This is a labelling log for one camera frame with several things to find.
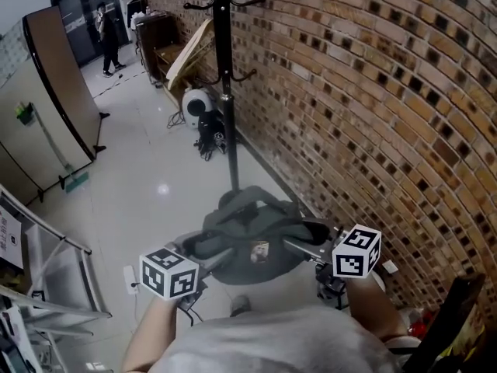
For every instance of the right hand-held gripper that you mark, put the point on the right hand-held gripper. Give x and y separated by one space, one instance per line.
357 256

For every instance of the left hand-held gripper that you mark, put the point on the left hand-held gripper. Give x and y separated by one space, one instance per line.
169 272

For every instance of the dark green bag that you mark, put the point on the dark green bag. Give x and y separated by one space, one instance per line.
248 233

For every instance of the black metal coat rack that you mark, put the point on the black metal coat rack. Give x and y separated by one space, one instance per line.
225 33

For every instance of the person's left forearm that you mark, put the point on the person's left forearm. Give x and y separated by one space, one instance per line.
151 332

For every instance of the person's right forearm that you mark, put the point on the person's right forearm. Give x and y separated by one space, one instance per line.
372 309

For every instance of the grey metal shelf rack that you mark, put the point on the grey metal shelf rack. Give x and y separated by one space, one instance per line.
58 313

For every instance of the black stand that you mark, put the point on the black stand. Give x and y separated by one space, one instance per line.
330 290

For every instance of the white power strip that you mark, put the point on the white power strip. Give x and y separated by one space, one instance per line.
131 280

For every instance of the person's grey shirt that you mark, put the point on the person's grey shirt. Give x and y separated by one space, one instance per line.
272 344

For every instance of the black equipment pile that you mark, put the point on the black equipment pile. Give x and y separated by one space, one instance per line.
211 134

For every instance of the red object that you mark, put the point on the red object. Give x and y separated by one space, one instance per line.
421 325

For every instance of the green flat mop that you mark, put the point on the green flat mop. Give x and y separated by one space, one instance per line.
77 181

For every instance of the white round appliance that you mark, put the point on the white round appliance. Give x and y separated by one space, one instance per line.
196 107

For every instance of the dark wooden cabinet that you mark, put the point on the dark wooden cabinet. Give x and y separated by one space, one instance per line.
155 33

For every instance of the small green hanging holder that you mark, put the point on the small green hanging holder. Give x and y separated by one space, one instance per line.
24 114

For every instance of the beige folding partition screen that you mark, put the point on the beige folding partition screen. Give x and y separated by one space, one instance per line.
50 72

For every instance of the black double door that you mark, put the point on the black double door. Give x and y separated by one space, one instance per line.
77 6

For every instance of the white wall outlet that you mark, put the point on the white wall outlet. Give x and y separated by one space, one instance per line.
389 266

